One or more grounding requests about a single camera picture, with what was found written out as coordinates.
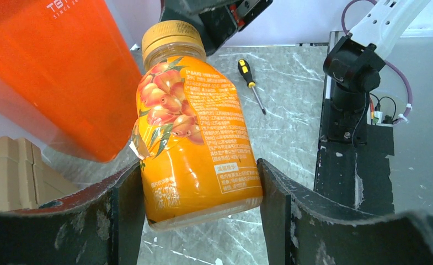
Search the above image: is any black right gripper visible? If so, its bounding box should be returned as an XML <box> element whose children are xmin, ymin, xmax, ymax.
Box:
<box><xmin>160</xmin><ymin>0</ymin><xmax>272</xmax><ymax>56</ymax></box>

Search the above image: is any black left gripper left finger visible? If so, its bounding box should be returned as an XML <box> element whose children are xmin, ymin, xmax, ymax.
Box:
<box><xmin>0</xmin><ymin>162</ymin><xmax>145</xmax><ymax>264</ymax></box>

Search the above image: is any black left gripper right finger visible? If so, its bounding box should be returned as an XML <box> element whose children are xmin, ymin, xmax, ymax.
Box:
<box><xmin>256</xmin><ymin>158</ymin><xmax>433</xmax><ymax>264</ymax></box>

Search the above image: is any small orange juice bottle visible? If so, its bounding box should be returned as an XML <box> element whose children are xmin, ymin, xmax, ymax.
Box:
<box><xmin>132</xmin><ymin>20</ymin><xmax>263</xmax><ymax>231</ymax></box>

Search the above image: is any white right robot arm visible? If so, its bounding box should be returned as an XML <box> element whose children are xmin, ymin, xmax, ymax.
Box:
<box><xmin>160</xmin><ymin>1</ymin><xmax>427</xmax><ymax>144</ymax></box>

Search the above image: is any orange plastic bin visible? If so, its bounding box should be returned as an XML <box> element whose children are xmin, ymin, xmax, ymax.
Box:
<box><xmin>0</xmin><ymin>1</ymin><xmax>141</xmax><ymax>163</ymax></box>

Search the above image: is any yellow black screwdriver on table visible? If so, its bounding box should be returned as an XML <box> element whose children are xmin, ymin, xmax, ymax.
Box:
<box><xmin>237</xmin><ymin>59</ymin><xmax>266</xmax><ymax>115</ymax></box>

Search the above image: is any tan plastic toolbox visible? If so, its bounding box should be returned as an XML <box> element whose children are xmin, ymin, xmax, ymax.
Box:
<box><xmin>0</xmin><ymin>136</ymin><xmax>79</xmax><ymax>212</ymax></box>

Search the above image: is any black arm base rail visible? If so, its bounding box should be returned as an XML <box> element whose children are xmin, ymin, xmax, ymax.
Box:
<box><xmin>314</xmin><ymin>77</ymin><xmax>395</xmax><ymax>215</ymax></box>

